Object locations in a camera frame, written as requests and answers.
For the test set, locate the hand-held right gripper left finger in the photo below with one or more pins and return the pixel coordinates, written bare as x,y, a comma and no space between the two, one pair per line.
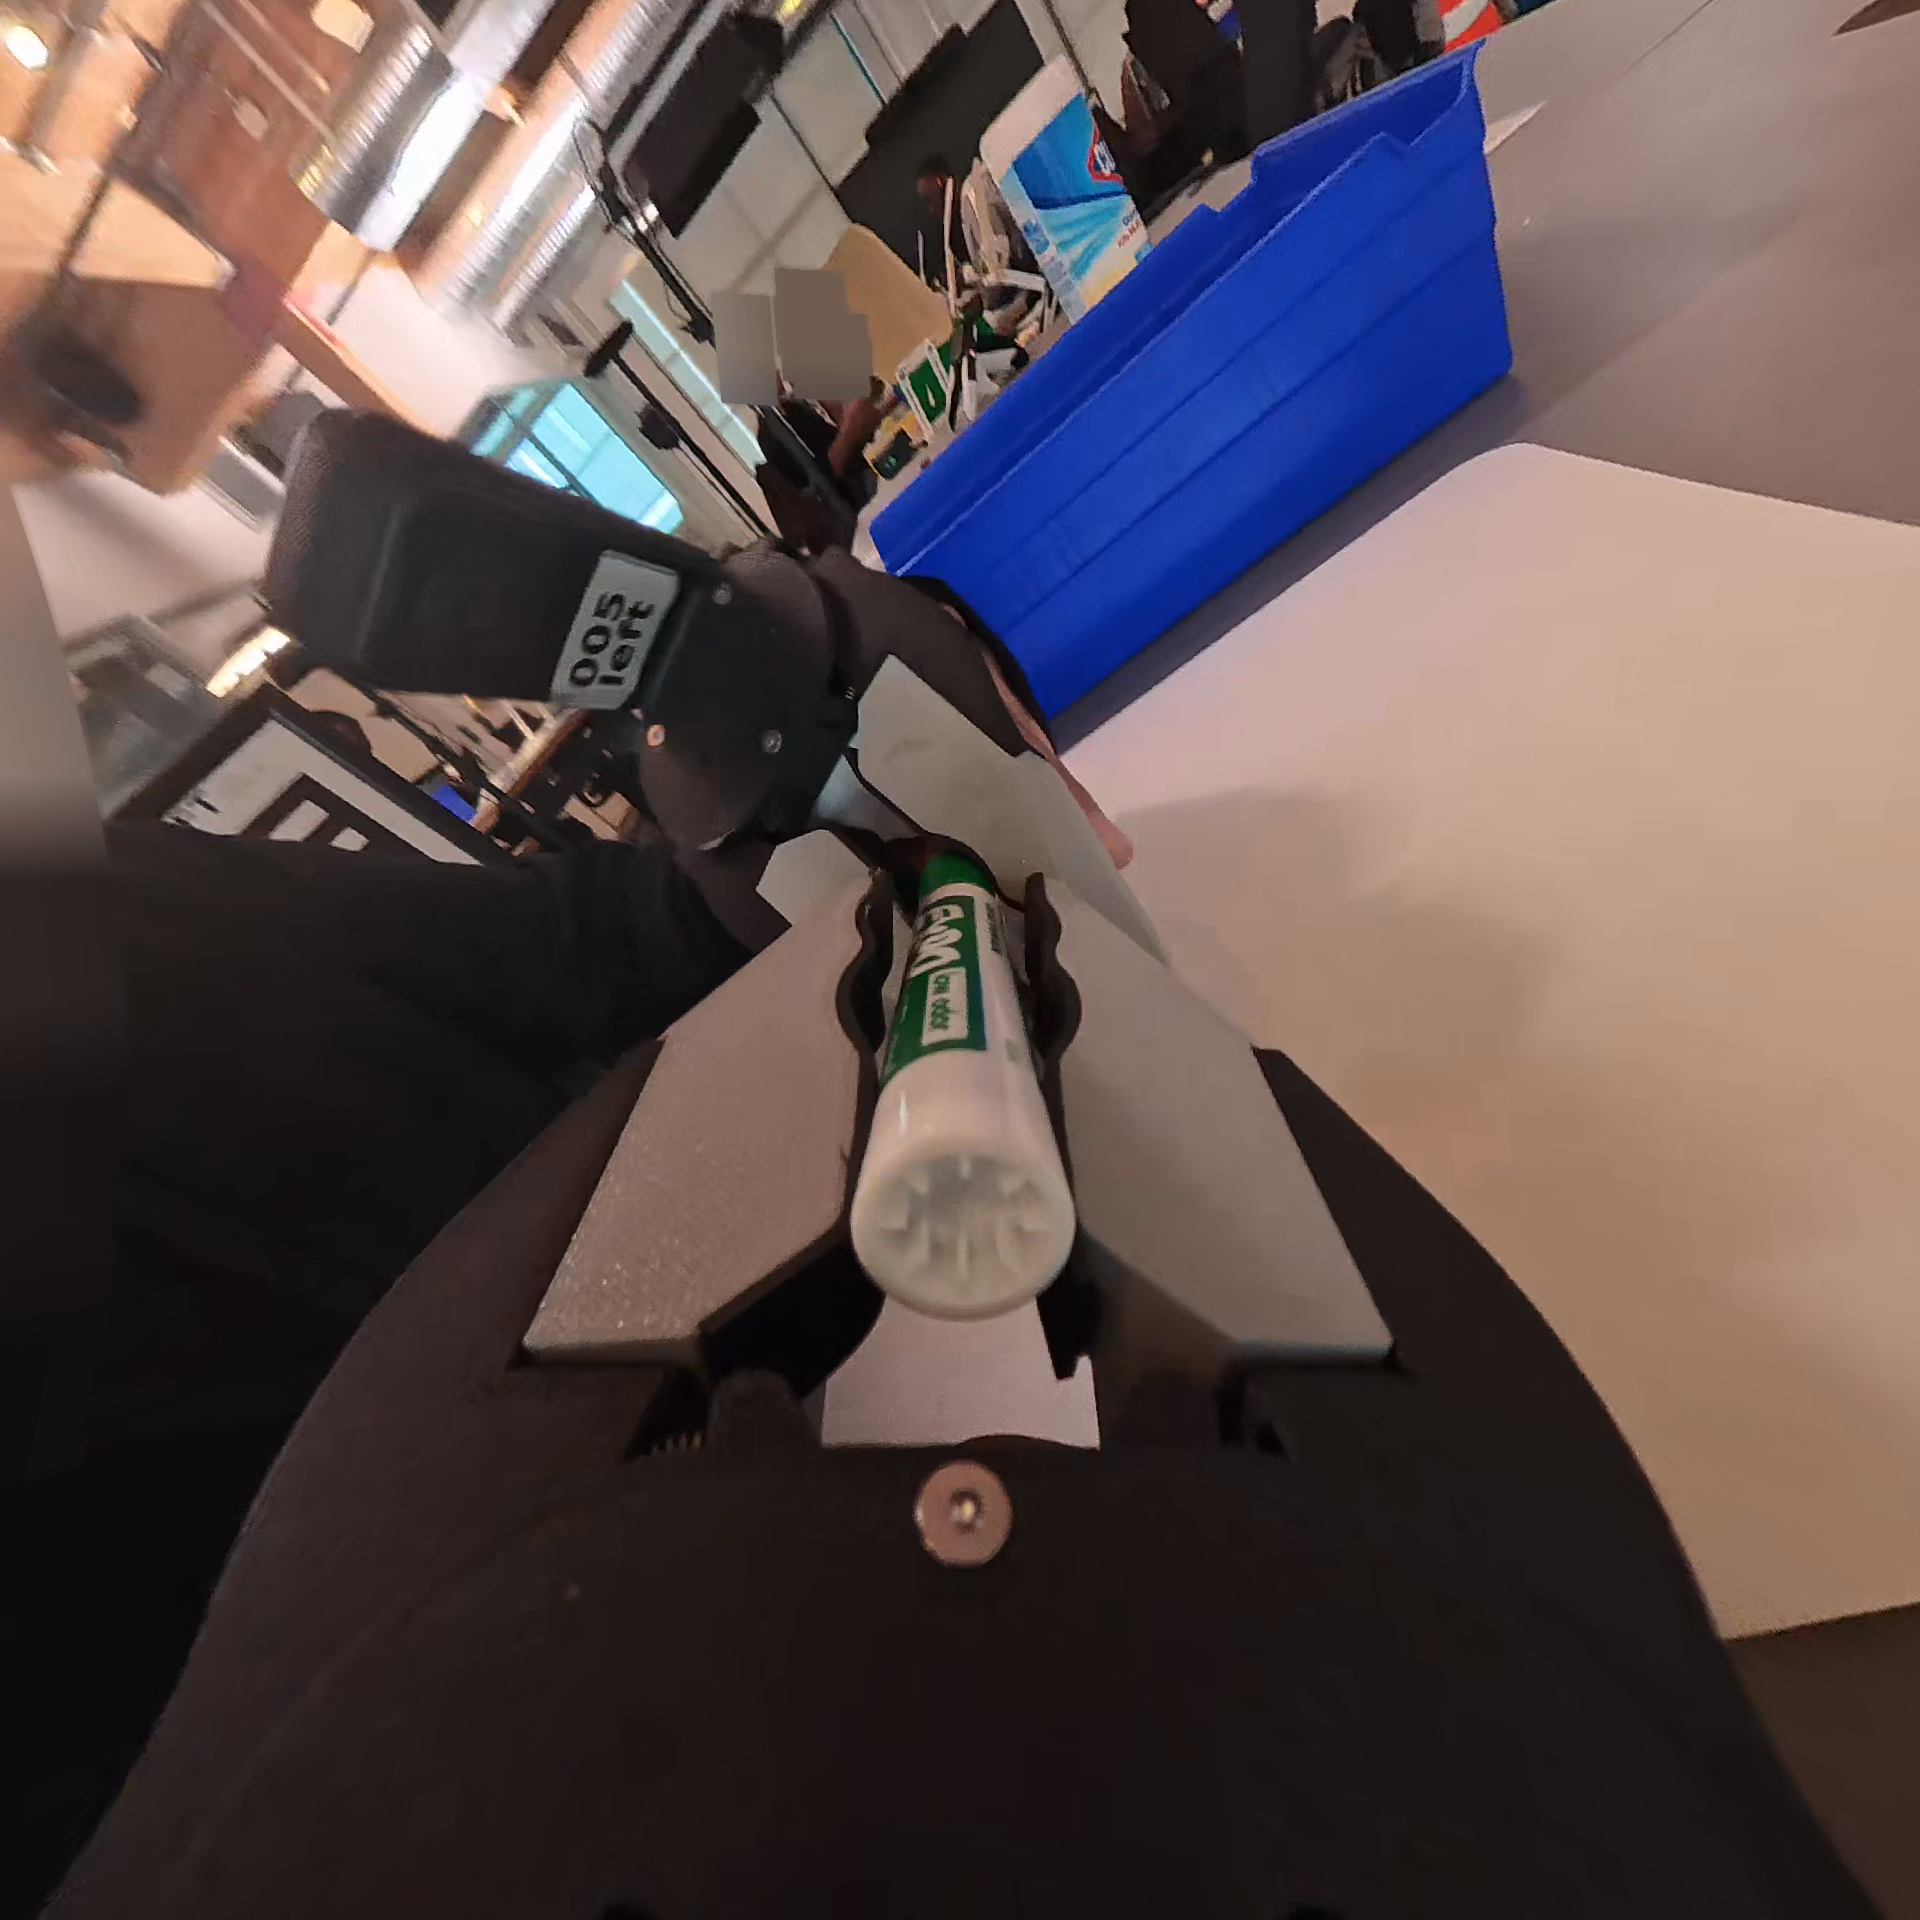
705,1185

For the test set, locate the orange traffic cone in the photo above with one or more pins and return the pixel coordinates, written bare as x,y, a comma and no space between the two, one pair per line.
1467,20

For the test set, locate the large blue plastic bin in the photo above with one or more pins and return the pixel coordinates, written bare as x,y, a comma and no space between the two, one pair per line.
1229,405

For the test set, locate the wipes canister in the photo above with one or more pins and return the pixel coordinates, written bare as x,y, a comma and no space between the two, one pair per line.
1072,196

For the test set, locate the person's left forearm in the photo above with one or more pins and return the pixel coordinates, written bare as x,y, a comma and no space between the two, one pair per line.
375,960

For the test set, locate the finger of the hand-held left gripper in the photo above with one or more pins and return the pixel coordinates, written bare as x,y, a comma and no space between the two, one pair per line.
973,780
818,884

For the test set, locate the black light box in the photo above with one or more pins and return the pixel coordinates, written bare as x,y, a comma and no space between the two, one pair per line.
698,128

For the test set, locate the large black white tag sign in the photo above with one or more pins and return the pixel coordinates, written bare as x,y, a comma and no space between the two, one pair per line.
299,786

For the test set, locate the green marker cap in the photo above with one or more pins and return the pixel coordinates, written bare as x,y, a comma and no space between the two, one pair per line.
953,873

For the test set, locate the clear acrylic holder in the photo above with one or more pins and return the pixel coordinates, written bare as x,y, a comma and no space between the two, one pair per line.
927,382

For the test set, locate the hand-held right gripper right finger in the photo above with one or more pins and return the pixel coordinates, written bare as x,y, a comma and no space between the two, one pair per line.
1215,1200

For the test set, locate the tan board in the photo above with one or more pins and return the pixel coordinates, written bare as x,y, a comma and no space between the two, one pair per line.
900,294

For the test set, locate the black tripod stand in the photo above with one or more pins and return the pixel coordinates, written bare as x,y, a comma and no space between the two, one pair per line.
661,300

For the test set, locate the white dry-erase marker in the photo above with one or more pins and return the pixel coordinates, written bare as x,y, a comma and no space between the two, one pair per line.
960,1200

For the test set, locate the white whiteboard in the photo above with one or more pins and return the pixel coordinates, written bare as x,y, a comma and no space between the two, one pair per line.
1499,975

